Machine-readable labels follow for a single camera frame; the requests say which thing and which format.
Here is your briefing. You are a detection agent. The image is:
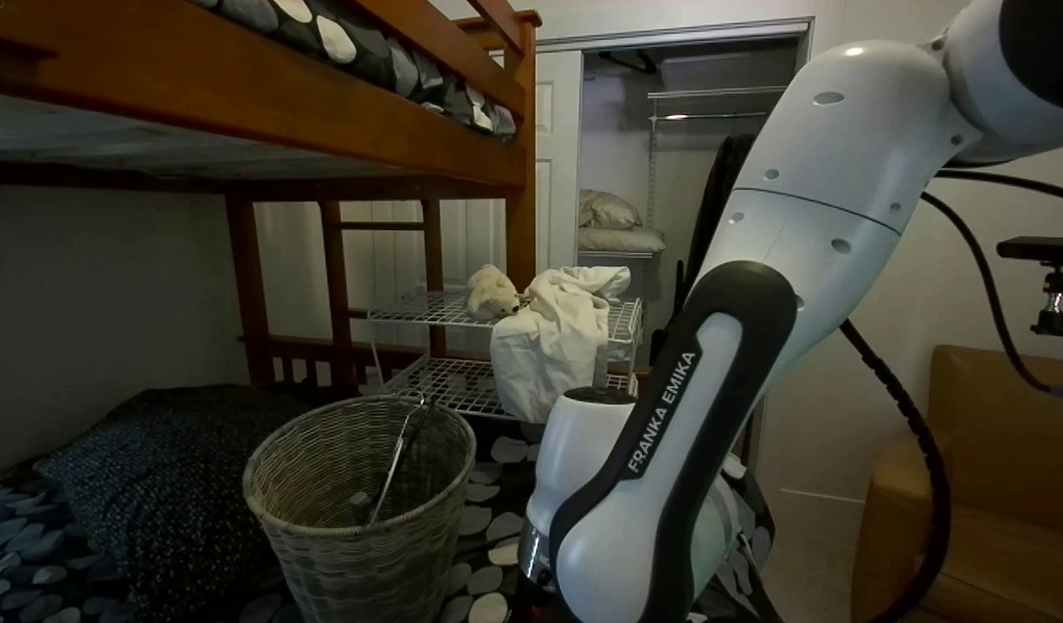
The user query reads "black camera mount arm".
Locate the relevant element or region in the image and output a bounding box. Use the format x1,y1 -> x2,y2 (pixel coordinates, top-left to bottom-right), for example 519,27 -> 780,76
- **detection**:
993,234 -> 1063,340

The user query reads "white crumpled cloth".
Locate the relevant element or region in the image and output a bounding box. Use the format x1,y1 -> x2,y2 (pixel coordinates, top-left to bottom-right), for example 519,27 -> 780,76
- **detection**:
484,263 -> 635,429

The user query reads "white wire shelf rack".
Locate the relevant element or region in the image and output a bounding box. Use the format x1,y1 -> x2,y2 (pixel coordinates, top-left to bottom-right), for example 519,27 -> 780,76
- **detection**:
360,287 -> 646,429

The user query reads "wooden bunk bed frame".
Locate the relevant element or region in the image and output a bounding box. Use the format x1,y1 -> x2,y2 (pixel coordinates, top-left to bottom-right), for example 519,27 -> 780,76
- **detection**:
0,0 -> 542,400

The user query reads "dark speckled blanket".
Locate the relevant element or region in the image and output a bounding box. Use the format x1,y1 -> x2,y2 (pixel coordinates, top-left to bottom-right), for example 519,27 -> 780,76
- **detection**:
30,380 -> 327,621

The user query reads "thick black cable sleeve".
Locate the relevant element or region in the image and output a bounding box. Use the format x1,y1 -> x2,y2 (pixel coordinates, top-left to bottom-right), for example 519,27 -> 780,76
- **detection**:
839,323 -> 956,623

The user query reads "tan leather armchair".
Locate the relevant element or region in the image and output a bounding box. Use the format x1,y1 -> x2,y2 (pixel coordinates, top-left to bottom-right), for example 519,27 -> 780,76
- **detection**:
847,344 -> 1063,623

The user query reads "white closet door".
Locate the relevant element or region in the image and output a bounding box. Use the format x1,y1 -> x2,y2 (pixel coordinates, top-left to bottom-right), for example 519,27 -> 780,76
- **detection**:
533,48 -> 585,275

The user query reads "white closet shelf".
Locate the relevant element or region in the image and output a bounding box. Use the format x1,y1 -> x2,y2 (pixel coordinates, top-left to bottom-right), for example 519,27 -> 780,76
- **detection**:
643,81 -> 795,130

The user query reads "thin black cable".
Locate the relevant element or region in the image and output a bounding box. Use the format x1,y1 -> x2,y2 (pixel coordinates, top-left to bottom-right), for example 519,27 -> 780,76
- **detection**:
918,166 -> 1063,400

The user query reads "white closet pillow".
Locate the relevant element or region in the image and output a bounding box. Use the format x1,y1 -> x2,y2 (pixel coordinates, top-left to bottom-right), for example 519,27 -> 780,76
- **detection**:
574,188 -> 646,232

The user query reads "dark hanging jacket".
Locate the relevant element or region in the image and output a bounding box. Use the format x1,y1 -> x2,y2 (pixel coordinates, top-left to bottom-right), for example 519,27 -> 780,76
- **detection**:
679,130 -> 757,306

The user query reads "beige stuffed toy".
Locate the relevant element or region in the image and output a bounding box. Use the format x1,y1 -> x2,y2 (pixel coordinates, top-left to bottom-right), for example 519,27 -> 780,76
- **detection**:
464,263 -> 522,323

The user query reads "black dotted bedspread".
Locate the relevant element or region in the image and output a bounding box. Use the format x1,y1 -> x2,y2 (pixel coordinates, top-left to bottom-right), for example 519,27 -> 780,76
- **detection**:
0,426 -> 777,623

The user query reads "woven wicker basket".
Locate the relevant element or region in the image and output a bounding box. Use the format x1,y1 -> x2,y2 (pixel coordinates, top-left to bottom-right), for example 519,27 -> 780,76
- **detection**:
239,395 -> 478,623

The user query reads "dotted upper bunk mattress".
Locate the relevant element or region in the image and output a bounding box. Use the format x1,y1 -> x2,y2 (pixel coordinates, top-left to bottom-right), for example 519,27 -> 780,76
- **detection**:
187,0 -> 522,142

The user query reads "folded white bedding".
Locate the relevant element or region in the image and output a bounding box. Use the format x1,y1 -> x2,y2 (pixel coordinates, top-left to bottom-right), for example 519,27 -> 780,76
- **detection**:
574,223 -> 669,260

